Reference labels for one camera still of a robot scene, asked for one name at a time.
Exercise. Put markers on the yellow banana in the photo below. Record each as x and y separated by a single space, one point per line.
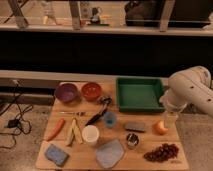
74 132

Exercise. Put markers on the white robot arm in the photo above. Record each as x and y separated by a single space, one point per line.
189 86

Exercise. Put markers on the small blue cup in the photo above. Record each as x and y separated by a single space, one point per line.
109 119

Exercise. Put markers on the white plastic cup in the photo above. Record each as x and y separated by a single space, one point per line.
90 134

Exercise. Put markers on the small metal cup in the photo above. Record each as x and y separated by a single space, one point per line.
132 140

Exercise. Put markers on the red bowl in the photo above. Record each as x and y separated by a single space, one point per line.
91 91

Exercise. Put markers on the green plastic tray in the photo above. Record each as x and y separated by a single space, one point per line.
139 95

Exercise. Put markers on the purple bowl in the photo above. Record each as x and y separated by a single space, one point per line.
66 92

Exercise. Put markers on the metal spoon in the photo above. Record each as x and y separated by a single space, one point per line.
74 113

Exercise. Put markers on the wooden board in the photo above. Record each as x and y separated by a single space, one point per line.
83 157

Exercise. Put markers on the grey sponge block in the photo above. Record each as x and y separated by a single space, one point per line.
135 126

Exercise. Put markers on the orange fruit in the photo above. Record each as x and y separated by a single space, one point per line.
160 128

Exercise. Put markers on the light blue cloth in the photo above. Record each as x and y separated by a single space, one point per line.
109 154

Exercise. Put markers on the blue sponge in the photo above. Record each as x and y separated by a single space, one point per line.
56 155

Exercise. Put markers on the dark red grapes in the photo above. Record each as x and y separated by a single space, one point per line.
162 153

